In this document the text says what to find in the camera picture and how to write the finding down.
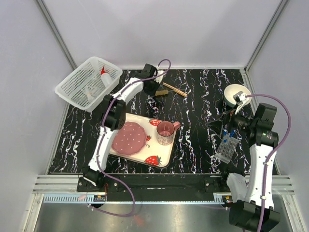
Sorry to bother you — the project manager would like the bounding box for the pink ceramic mug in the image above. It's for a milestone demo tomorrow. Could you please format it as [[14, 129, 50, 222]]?
[[156, 121, 181, 145]]

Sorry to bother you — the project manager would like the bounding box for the white strawberry tray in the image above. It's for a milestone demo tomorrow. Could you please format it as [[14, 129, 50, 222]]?
[[110, 113, 177, 168]]

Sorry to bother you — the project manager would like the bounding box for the wooden bristle brush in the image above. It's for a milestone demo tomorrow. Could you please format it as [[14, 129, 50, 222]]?
[[155, 83, 187, 97]]

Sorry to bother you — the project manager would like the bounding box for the bundle of clear pipettes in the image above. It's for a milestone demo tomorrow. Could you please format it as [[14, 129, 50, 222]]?
[[84, 84, 105, 102]]

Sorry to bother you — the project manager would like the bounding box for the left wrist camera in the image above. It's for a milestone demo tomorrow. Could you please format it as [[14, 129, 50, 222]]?
[[155, 70, 166, 84]]

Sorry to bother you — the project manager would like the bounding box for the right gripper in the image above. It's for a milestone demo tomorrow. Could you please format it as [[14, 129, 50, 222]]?
[[206, 103, 257, 136]]

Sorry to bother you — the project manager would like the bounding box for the pink polka dot plate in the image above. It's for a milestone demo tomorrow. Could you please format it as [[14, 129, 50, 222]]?
[[112, 122, 147, 156]]

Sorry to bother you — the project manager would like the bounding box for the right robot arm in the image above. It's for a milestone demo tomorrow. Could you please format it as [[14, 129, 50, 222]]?
[[208, 103, 281, 232]]

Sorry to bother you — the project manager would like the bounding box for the clear test tube rack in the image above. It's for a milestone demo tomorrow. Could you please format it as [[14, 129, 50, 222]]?
[[214, 134, 239, 164]]

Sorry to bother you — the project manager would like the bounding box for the white bowl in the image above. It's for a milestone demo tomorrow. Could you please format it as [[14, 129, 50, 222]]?
[[223, 84, 251, 107]]

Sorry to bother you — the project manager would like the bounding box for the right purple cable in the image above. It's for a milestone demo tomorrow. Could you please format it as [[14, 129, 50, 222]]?
[[246, 94, 292, 232]]

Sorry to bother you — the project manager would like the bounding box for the white squeeze bottle red cap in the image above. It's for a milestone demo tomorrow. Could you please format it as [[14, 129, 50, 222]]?
[[100, 66, 114, 89]]

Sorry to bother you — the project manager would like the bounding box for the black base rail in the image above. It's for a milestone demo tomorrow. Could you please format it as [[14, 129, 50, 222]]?
[[77, 174, 230, 202]]

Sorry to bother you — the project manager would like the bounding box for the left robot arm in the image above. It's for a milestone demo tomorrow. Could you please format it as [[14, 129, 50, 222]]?
[[83, 64, 163, 191]]

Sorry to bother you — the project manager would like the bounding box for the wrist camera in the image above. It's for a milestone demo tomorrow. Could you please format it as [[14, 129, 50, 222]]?
[[233, 91, 251, 114], [155, 70, 166, 84]]

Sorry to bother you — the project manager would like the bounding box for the clear plastic funnel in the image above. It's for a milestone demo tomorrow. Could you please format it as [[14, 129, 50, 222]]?
[[85, 86, 98, 97]]

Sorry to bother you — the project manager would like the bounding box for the white perforated plastic basket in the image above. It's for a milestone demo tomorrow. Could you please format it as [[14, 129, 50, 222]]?
[[55, 57, 123, 113]]

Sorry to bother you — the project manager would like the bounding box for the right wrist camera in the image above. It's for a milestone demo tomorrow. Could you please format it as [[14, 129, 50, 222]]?
[[233, 91, 251, 114]]

